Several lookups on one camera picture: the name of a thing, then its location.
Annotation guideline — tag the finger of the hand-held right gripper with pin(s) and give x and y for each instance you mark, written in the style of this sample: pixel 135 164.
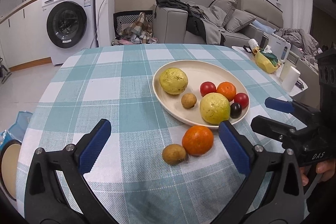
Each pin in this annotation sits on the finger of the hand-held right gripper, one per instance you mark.
pixel 267 127
pixel 278 104

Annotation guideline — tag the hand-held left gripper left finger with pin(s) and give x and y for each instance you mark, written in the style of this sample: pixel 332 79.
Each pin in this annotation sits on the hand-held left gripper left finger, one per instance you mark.
pixel 94 145

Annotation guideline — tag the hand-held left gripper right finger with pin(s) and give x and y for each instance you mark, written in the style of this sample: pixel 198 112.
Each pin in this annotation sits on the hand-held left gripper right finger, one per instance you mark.
pixel 233 148

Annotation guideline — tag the dark plum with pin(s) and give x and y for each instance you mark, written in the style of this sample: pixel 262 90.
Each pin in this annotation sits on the dark plum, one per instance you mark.
pixel 235 110

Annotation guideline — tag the orange mandarin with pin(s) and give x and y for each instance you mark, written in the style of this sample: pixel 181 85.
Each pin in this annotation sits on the orange mandarin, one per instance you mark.
pixel 197 140
pixel 226 90

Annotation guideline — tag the red tomato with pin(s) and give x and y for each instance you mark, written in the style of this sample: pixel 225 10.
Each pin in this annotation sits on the red tomato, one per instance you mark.
pixel 241 100
pixel 208 88

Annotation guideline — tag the green-tinged yellow guava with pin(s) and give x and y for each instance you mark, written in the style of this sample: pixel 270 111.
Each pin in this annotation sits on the green-tinged yellow guava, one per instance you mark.
pixel 214 108

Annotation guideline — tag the brown longan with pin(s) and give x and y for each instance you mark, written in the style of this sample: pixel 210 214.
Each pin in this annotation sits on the brown longan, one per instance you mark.
pixel 174 154
pixel 189 100

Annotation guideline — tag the cream oval plate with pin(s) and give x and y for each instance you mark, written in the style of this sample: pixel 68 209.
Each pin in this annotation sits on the cream oval plate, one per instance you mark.
pixel 194 71

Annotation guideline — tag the speckled yellow guava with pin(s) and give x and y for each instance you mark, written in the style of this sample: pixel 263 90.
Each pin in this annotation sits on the speckled yellow guava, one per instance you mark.
pixel 173 81

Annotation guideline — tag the person's right hand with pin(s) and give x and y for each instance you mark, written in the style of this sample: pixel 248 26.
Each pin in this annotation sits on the person's right hand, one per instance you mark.
pixel 326 170

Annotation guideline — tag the white cup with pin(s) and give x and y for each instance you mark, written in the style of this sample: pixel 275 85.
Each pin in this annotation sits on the white cup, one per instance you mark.
pixel 290 79
pixel 284 67

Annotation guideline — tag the yellow plastic bag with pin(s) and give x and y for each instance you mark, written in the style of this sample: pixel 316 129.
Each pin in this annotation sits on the yellow plastic bag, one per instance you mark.
pixel 263 62

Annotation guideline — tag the white blue appliance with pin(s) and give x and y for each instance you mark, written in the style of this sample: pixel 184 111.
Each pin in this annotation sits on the white blue appliance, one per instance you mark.
pixel 279 47

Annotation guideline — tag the white yellow bottle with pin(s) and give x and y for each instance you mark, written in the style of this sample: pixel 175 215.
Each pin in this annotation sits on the white yellow bottle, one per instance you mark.
pixel 253 45

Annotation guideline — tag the grey crumpled blanket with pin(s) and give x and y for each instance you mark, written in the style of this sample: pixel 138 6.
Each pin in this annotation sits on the grey crumpled blanket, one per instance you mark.
pixel 302 40

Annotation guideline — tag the blue plastic bag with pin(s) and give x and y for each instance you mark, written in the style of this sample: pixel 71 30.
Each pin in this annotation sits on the blue plastic bag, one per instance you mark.
pixel 19 127

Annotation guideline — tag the light blue cloth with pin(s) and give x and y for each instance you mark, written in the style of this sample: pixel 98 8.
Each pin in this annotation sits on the light blue cloth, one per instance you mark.
pixel 263 26

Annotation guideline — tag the round tan stool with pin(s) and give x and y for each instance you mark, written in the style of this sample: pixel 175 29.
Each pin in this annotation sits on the round tan stool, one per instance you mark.
pixel 10 169

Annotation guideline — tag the grey sofa cushion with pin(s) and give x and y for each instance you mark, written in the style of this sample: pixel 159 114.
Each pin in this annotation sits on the grey sofa cushion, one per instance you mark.
pixel 239 20
pixel 224 10

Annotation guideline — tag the pile of dark clothes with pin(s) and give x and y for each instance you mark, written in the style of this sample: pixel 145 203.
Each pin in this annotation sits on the pile of dark clothes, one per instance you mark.
pixel 194 22

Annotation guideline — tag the plaid cloth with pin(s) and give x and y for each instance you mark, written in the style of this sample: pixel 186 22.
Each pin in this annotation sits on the plaid cloth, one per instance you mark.
pixel 139 28

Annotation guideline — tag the black patterned laundry basket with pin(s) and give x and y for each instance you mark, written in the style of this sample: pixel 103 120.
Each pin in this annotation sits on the black patterned laundry basket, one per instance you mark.
pixel 121 22

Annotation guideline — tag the white kitchen counter cabinet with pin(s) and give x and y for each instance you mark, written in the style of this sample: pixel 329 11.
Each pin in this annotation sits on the white kitchen counter cabinet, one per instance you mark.
pixel 21 37

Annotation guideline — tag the grey sofa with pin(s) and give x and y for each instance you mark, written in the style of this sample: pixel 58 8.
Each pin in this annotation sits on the grey sofa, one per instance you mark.
pixel 168 27

